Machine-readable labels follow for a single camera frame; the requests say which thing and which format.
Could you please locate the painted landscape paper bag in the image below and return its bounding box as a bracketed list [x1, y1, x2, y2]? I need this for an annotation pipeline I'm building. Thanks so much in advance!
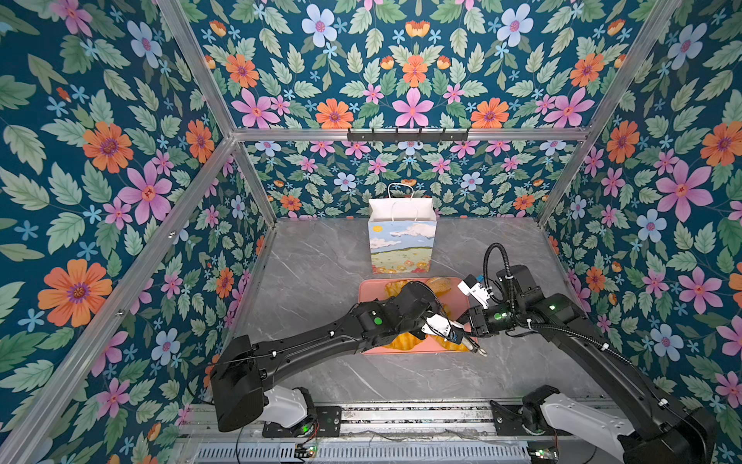
[368, 182, 438, 275]

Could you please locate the large croissant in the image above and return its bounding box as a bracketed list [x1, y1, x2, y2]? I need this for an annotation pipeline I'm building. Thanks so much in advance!
[385, 334, 425, 352]
[432, 336, 470, 353]

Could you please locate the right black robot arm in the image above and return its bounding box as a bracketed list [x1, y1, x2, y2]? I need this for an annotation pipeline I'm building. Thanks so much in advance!
[463, 243, 719, 463]

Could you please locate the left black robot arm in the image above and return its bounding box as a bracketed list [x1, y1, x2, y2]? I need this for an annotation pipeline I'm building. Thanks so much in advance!
[210, 281, 461, 437]

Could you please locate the braided bread loaf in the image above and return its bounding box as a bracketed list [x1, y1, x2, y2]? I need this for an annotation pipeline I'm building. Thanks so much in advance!
[385, 280, 409, 298]

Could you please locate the sesame bun far right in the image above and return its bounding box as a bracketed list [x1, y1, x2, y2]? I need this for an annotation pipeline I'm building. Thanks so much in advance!
[425, 278, 456, 297]

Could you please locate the pink plastic tray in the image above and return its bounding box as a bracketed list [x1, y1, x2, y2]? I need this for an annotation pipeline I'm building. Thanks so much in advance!
[359, 278, 470, 355]

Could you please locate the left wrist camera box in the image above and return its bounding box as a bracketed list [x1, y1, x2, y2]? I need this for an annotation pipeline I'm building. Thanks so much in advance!
[421, 314, 461, 344]

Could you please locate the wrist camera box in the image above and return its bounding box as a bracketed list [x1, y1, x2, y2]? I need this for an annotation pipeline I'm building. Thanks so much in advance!
[459, 275, 491, 309]
[421, 314, 461, 344]

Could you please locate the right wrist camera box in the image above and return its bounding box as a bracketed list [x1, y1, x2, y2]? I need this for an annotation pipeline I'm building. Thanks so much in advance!
[459, 275, 491, 309]

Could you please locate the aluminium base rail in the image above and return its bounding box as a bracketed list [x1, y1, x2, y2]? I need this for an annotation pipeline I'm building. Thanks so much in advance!
[170, 396, 634, 463]

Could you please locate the black hook rail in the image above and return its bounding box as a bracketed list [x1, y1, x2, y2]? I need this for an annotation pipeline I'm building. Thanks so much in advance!
[346, 128, 470, 144]

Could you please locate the aluminium cage frame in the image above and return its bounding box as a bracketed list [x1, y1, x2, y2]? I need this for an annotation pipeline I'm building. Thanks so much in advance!
[1, 1, 653, 463]

